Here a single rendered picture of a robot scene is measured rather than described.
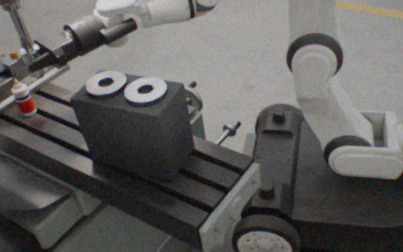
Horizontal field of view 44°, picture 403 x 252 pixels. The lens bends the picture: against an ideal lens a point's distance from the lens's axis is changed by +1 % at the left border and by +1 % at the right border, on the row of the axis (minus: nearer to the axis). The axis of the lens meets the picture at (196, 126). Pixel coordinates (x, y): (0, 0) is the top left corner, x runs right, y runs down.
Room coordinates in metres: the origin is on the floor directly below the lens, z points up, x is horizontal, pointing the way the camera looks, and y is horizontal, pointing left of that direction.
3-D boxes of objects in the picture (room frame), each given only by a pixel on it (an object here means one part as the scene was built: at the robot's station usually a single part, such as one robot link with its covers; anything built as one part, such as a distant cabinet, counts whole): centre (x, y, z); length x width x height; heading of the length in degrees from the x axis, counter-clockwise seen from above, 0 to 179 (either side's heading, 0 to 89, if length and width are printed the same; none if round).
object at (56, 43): (1.14, 0.29, 1.14); 0.13 x 0.12 x 0.10; 36
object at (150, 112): (0.90, 0.14, 1.05); 0.22 x 0.12 x 0.20; 59
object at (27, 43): (1.09, 0.36, 1.23); 0.03 x 0.03 x 0.11
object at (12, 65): (1.29, 0.50, 1.04); 0.12 x 0.06 x 0.04; 46
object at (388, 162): (1.09, -0.49, 0.68); 0.21 x 0.20 x 0.13; 71
